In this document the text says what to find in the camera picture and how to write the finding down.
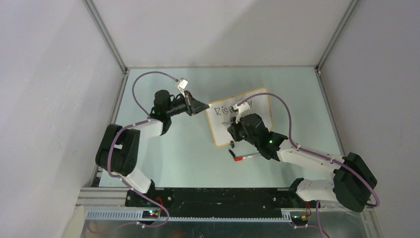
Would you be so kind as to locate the right controller board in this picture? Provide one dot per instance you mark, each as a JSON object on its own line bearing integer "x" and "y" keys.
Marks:
{"x": 300, "y": 220}

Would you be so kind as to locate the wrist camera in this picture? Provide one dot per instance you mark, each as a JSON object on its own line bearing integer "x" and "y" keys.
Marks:
{"x": 241, "y": 109}
{"x": 181, "y": 85}

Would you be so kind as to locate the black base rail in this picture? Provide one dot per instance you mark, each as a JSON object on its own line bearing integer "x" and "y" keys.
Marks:
{"x": 231, "y": 203}

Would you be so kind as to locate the red whiteboard marker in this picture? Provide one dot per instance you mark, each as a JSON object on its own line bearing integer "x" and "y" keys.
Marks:
{"x": 240, "y": 158}

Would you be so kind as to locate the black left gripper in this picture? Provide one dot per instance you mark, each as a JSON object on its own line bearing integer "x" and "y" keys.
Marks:
{"x": 193, "y": 106}

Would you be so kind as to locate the controller board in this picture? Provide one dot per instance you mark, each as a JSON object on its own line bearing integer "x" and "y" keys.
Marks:
{"x": 150, "y": 214}
{"x": 300, "y": 220}

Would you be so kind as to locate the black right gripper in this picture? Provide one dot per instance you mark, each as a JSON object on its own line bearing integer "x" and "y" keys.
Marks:
{"x": 233, "y": 129}

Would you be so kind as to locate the left controller board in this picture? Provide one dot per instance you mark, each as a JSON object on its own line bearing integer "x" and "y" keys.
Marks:
{"x": 150, "y": 214}

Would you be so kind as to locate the yellow framed whiteboard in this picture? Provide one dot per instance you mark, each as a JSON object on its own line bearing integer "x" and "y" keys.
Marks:
{"x": 222, "y": 111}

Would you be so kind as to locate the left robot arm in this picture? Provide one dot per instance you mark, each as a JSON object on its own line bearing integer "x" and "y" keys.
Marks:
{"x": 118, "y": 151}

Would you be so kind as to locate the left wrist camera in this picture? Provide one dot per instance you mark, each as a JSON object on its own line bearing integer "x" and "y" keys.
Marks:
{"x": 181, "y": 85}

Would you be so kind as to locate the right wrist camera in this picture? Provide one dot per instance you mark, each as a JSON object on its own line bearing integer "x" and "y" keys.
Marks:
{"x": 241, "y": 109}

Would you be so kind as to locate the black marker cap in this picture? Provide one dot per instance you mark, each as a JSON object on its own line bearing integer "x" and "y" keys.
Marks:
{"x": 232, "y": 153}

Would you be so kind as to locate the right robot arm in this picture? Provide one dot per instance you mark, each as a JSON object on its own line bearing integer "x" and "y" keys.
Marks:
{"x": 347, "y": 179}

